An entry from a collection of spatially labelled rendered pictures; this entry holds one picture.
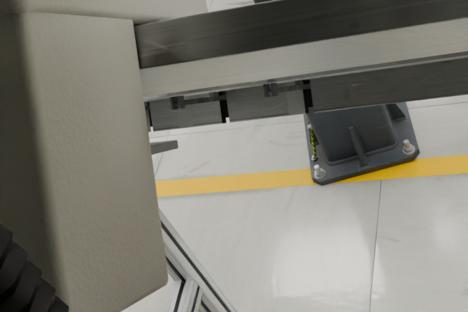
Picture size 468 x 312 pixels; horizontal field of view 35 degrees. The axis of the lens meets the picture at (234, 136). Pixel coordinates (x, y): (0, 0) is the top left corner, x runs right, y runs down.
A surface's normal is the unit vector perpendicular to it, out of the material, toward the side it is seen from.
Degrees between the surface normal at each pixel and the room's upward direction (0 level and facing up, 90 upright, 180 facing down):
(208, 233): 0
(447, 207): 0
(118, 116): 90
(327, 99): 46
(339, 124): 90
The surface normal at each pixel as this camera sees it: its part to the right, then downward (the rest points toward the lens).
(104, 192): 0.91, -0.10
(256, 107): -0.40, 0.10
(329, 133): 0.03, 0.71
